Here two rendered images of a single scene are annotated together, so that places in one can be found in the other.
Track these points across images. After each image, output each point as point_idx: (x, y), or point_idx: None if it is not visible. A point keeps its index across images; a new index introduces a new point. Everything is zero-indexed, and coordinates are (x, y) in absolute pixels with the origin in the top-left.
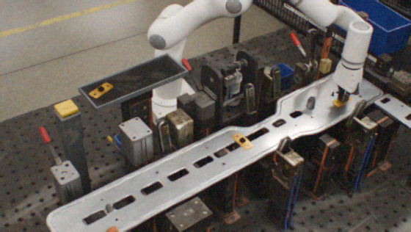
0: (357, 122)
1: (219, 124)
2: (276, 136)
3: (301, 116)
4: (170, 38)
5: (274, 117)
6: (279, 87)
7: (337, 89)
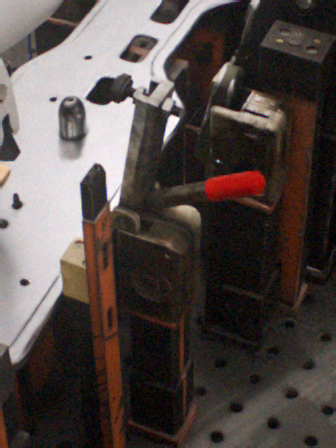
0: None
1: None
2: (124, 12)
3: (86, 89)
4: None
5: (159, 52)
6: (200, 130)
7: (5, 235)
